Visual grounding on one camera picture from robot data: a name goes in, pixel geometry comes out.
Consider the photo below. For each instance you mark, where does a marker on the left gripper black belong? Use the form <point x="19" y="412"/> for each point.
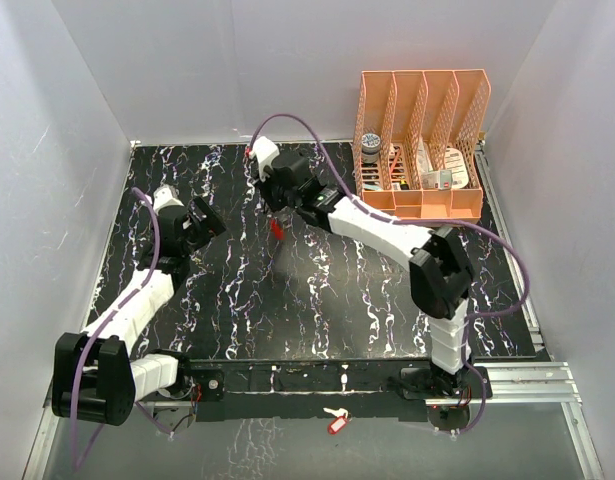
<point x="212" y="223"/>

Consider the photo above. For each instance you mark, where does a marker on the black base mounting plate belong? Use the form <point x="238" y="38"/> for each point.
<point x="367" y="388"/>

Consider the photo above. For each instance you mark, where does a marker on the red tag with key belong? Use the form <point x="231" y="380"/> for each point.
<point x="339" y="421"/>

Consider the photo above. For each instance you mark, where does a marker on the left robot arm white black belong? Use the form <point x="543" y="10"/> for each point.
<point x="94" y="377"/>

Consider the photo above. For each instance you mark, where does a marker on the orange file organizer rack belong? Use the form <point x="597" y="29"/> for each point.
<point x="415" y="140"/>

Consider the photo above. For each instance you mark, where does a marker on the red handled key organizer plate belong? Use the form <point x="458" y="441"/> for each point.
<point x="276" y="229"/>

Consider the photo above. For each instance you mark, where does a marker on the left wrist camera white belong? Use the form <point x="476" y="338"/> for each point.
<point x="165" y="196"/>

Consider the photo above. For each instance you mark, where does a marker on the small jar with lid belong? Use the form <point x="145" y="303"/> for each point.
<point x="370" y="148"/>

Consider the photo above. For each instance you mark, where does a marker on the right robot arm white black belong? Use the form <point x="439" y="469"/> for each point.
<point x="439" y="270"/>

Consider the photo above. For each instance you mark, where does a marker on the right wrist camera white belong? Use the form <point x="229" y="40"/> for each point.
<point x="263" y="151"/>

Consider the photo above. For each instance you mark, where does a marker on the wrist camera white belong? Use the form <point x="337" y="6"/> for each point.
<point x="165" y="196"/>
<point x="263" y="151"/>

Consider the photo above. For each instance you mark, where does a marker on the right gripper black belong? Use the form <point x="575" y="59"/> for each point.
<point x="264" y="185"/>

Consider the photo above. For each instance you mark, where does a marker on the white labelled packet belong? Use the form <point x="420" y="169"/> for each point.
<point x="453" y="175"/>

